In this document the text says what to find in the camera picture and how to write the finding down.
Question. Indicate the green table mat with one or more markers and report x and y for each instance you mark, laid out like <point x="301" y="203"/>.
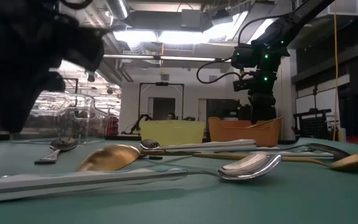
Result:
<point x="306" y="199"/>

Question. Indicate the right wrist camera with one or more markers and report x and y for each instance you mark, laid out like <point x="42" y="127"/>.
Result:
<point x="242" y="84"/>

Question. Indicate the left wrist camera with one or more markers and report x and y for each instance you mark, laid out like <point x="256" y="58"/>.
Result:
<point x="85" y="46"/>

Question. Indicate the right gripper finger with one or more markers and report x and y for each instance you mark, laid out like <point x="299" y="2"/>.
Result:
<point x="262" y="113"/>

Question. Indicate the shiny silver duct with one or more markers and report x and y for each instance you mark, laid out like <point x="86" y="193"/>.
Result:
<point x="117" y="7"/>

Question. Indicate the person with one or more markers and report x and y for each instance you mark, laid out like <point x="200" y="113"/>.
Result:
<point x="171" y="116"/>

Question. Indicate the gold spoon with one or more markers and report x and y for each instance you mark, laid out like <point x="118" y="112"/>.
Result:
<point x="356" y="160"/>
<point x="266" y="122"/>
<point x="110" y="157"/>

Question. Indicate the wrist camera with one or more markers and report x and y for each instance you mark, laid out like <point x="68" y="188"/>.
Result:
<point x="242" y="84"/>
<point x="85" y="46"/>

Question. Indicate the white ceiling unit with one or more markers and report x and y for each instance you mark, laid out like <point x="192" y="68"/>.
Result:
<point x="348" y="7"/>

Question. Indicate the clear plastic bin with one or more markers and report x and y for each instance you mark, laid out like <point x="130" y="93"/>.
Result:
<point x="36" y="130"/>

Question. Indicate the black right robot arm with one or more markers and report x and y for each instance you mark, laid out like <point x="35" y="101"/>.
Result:
<point x="291" y="23"/>

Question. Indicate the grey ceiling box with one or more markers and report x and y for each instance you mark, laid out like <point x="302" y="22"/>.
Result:
<point x="190" y="18"/>

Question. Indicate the ceiling camera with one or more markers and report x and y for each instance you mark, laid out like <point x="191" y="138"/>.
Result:
<point x="91" y="77"/>

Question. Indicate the orange plastic bin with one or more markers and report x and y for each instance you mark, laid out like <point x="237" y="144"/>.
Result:
<point x="238" y="137"/>

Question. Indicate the yellow plastic bin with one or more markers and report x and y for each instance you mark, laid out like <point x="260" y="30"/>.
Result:
<point x="172" y="133"/>

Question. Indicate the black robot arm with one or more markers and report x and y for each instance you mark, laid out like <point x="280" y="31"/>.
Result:
<point x="134" y="124"/>

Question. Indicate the long ceiling light strip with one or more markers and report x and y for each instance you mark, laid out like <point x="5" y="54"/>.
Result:
<point x="129" y="57"/>

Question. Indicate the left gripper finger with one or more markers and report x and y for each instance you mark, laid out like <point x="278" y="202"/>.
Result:
<point x="8" y="99"/>

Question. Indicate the red tool cabinet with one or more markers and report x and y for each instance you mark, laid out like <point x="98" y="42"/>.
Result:
<point x="113" y="126"/>

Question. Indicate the black equipment case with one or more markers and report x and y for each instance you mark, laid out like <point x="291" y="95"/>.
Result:
<point x="244" y="112"/>

